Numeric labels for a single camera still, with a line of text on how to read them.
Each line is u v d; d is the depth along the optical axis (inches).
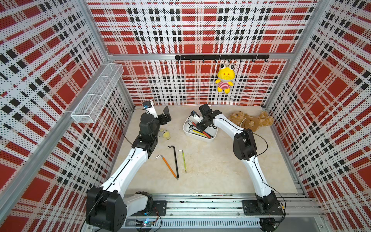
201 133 40.2
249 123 37.5
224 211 28.7
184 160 35.8
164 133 38.8
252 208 29.0
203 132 40.5
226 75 35.8
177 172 33.9
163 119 27.0
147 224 27.1
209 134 40.1
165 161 36.0
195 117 37.4
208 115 31.5
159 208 29.1
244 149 25.1
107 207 15.2
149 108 25.1
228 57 35.4
